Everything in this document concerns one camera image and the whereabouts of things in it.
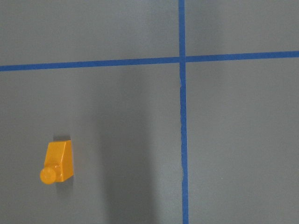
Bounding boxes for orange trapezoid block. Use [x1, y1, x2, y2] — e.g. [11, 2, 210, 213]
[40, 140, 74, 185]

